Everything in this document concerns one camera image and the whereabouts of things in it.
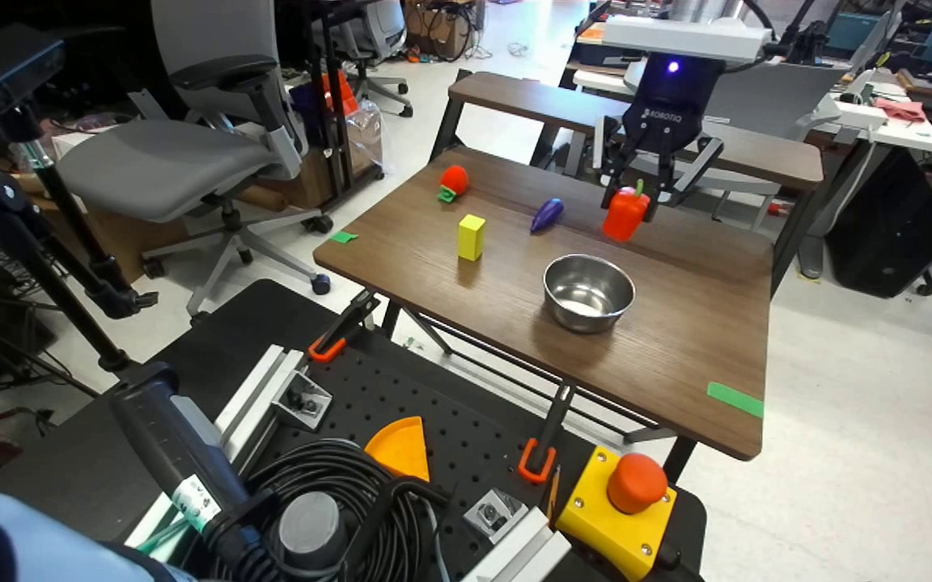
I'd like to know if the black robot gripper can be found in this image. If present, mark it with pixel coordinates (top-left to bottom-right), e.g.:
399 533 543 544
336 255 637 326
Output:
603 50 724 215

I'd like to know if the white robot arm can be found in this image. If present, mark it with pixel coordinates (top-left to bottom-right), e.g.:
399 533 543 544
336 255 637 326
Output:
594 12 771 215

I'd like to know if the silver metal bowl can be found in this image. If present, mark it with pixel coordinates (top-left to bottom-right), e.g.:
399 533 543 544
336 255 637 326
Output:
543 251 637 334

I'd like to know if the brown wooden bench shelf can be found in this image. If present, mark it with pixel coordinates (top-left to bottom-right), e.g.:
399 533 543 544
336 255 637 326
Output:
429 70 824 204

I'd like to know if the purple toy eggplant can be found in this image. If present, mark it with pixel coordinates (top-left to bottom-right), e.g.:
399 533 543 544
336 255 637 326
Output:
529 196 562 237

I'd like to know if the yellow toy block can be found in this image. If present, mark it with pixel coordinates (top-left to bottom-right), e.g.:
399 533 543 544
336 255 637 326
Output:
457 214 485 262

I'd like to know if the red toy tomato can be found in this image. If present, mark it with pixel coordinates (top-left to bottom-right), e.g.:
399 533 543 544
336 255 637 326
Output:
436 165 470 204

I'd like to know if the black bag on floor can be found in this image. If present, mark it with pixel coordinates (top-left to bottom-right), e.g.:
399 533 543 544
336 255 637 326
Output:
824 150 932 296

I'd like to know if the green tape strip right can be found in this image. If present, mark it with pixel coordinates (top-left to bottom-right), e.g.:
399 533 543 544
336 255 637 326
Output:
704 380 765 417

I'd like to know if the orange clamp right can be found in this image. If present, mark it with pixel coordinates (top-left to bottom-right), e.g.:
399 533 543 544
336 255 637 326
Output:
519 383 572 486

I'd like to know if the orange clamp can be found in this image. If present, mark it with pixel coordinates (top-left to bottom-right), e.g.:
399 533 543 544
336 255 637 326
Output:
519 383 572 486
307 292 374 362

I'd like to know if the green tape piece left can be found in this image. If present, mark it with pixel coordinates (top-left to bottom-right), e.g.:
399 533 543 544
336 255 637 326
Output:
331 230 355 245

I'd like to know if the yellow emergency stop box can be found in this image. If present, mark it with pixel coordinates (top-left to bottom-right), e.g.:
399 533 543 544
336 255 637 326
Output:
558 447 675 582

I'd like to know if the orange clamp left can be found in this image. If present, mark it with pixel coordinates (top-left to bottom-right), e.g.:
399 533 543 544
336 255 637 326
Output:
307 292 374 362

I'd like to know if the orange plastic wedge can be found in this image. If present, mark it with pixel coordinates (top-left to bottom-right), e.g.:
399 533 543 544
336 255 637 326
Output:
367 413 429 482

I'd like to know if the grey office chair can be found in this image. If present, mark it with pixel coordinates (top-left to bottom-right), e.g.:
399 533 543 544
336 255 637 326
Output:
57 0 333 321

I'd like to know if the black perforated base board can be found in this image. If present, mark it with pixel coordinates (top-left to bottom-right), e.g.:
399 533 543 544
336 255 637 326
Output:
0 279 710 582

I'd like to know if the black tripod stand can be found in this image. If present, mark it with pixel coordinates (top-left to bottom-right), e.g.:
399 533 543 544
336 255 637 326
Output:
0 21 156 376

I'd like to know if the aluminium extrusion rail right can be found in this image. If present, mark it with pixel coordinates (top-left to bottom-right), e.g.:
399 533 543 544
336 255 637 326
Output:
464 507 572 582

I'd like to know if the aluminium extrusion rail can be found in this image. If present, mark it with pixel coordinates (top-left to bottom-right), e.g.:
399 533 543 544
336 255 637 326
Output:
126 344 305 552
464 507 572 582

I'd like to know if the black coiled cable bundle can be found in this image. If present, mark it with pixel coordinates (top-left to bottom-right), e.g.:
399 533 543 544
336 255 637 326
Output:
176 432 457 582

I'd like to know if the aluminium extrusion rail left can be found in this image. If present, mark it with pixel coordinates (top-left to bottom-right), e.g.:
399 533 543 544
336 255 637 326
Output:
126 344 305 552

